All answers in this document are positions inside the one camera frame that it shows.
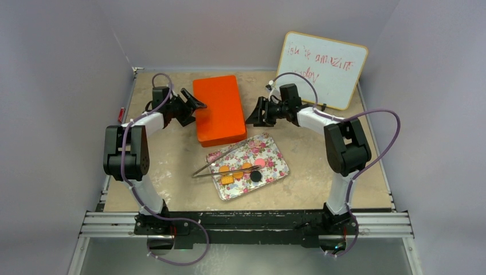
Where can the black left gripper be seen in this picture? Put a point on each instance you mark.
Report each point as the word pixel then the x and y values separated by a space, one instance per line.
pixel 188 107

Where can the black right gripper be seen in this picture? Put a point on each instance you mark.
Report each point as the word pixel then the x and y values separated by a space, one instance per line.
pixel 257 117

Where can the orange box lid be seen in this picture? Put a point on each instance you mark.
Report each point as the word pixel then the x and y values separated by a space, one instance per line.
pixel 222 121

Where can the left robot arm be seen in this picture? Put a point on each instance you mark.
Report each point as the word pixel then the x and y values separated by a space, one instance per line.
pixel 126 153

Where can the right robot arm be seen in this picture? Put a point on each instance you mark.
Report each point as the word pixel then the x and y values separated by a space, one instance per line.
pixel 347 148

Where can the floral serving tray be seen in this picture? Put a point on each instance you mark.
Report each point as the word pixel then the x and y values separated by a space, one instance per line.
pixel 247 151

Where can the pink round cookie middle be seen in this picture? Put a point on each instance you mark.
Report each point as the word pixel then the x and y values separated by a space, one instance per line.
pixel 260 162

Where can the black round cookie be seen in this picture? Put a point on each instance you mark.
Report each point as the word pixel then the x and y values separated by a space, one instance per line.
pixel 255 176

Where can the round orange cookie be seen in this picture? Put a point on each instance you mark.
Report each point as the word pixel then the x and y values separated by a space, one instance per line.
pixel 224 168

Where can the orange cookie lower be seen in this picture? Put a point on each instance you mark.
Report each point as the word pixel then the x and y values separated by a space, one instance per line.
pixel 238 175

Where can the square orange biscuit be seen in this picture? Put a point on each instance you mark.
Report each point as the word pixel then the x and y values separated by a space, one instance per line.
pixel 227 179

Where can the white dry-erase board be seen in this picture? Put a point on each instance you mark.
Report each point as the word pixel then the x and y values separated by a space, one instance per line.
pixel 325 71

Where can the red wall clip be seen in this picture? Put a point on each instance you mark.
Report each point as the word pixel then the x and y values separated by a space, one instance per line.
pixel 120 116

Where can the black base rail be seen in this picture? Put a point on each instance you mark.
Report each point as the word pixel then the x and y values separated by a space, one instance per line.
pixel 314 228

